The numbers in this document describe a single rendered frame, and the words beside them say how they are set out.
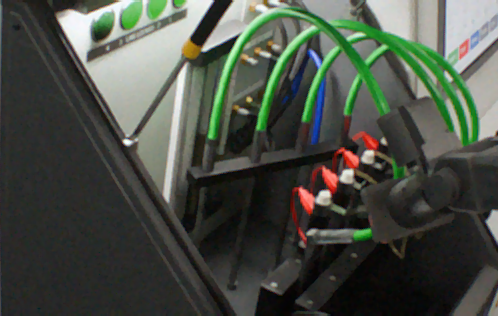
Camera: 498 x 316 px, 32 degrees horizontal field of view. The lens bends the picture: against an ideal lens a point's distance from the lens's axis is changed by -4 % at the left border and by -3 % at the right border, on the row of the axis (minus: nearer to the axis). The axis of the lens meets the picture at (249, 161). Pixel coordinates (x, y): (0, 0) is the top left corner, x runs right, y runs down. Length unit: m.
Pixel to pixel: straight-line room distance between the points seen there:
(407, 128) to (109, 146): 0.34
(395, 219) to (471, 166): 0.19
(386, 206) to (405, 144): 0.11
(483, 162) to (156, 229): 0.39
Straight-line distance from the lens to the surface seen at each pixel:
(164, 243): 1.02
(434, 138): 0.93
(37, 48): 1.04
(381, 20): 1.57
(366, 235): 1.14
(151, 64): 1.30
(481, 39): 1.97
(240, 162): 1.44
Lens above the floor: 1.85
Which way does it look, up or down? 31 degrees down
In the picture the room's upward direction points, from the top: 10 degrees clockwise
